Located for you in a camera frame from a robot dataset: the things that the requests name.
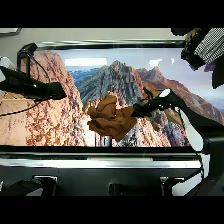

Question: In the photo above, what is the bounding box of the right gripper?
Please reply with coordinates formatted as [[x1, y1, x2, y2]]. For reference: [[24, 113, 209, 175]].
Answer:
[[130, 98, 164, 119]]

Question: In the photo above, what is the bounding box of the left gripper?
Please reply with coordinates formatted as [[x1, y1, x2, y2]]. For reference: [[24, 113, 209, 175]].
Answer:
[[19, 75, 68, 102]]

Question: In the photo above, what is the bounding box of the brown garment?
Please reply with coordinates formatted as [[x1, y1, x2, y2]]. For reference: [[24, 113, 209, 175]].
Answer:
[[86, 92, 139, 143]]

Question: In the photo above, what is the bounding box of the heap of clothes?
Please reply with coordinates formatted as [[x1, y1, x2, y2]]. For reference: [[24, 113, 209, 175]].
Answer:
[[170, 27, 224, 90]]

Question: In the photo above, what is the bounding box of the checked garment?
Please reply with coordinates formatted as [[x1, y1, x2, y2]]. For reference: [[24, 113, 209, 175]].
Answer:
[[194, 27, 224, 65]]

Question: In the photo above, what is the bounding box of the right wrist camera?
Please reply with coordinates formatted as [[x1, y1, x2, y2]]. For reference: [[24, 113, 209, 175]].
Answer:
[[142, 86, 155, 103]]

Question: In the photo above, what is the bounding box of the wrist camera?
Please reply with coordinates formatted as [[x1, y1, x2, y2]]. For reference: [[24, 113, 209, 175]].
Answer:
[[142, 86, 155, 103], [16, 42, 40, 78]]

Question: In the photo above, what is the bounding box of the black cable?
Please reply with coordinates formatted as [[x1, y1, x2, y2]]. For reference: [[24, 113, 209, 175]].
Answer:
[[0, 54, 53, 118]]

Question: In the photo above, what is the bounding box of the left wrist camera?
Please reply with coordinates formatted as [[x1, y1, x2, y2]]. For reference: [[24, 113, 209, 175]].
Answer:
[[16, 42, 40, 78]]

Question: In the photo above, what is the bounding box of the silver frame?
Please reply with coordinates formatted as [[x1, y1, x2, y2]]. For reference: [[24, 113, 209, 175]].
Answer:
[[0, 151, 205, 197]]

